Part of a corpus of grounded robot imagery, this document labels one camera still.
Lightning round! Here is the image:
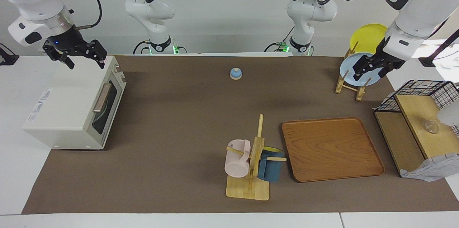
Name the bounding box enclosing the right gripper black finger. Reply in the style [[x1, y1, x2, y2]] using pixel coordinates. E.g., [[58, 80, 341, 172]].
[[85, 39, 108, 69], [42, 41, 75, 70]]

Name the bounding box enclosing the wire basket shelf unit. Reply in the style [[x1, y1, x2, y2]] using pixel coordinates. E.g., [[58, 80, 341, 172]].
[[374, 94, 459, 177]]

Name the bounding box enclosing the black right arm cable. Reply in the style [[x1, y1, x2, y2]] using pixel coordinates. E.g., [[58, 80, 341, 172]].
[[74, 0, 103, 29]]

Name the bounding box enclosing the black camera stand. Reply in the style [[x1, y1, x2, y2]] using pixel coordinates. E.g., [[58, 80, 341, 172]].
[[418, 29, 459, 67]]

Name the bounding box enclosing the brown wooden tray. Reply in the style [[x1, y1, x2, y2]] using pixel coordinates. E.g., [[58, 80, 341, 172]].
[[281, 117, 385, 183]]

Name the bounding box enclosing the black base cable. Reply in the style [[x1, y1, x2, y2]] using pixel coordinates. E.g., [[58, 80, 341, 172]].
[[133, 40, 151, 55], [264, 27, 295, 53]]

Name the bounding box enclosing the white round object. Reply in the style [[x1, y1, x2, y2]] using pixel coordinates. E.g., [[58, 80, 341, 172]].
[[436, 105, 459, 127]]

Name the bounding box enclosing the light blue plate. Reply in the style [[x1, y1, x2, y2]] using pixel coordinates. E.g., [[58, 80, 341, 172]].
[[339, 52, 385, 87]]

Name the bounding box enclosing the wooden plate rack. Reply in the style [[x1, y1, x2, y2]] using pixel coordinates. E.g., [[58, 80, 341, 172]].
[[335, 42, 373, 101]]

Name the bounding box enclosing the black left base cable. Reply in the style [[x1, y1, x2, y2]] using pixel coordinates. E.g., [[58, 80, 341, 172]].
[[264, 27, 295, 53]]

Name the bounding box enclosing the pink mug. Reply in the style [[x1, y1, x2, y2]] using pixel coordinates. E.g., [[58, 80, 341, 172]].
[[224, 139, 251, 178]]

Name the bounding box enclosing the yellow plate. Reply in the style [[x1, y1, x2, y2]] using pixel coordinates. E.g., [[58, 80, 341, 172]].
[[350, 23, 389, 54]]

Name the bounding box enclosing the black right base cable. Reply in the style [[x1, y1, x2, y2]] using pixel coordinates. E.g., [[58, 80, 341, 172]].
[[133, 40, 151, 55]]

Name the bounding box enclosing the blue mug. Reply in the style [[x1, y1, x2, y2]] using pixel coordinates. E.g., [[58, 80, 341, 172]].
[[257, 146, 284, 182]]

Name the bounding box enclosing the wooden mug rack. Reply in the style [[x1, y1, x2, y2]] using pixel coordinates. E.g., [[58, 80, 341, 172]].
[[226, 114, 287, 201]]

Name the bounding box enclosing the black wire basket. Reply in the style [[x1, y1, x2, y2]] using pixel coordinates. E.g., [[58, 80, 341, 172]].
[[377, 80, 459, 136]]

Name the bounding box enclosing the black camera clamp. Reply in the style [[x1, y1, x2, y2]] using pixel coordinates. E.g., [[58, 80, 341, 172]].
[[0, 43, 19, 66]]

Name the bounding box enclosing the brown table mat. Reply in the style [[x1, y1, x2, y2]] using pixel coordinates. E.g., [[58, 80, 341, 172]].
[[22, 55, 459, 215]]

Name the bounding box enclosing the oven door with handle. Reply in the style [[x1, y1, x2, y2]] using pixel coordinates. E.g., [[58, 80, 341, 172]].
[[85, 62, 127, 149]]

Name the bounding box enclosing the clear glass cup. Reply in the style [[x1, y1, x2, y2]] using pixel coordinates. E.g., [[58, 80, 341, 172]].
[[422, 119, 440, 134]]

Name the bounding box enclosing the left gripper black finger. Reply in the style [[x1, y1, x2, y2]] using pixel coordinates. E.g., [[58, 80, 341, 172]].
[[379, 61, 396, 79], [353, 54, 376, 81]]

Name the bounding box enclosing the white checkered cloth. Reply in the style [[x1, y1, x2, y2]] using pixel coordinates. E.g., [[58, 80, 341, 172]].
[[399, 152, 459, 182]]

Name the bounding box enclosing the white toaster oven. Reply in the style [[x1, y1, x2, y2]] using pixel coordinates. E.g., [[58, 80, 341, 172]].
[[22, 55, 127, 150]]

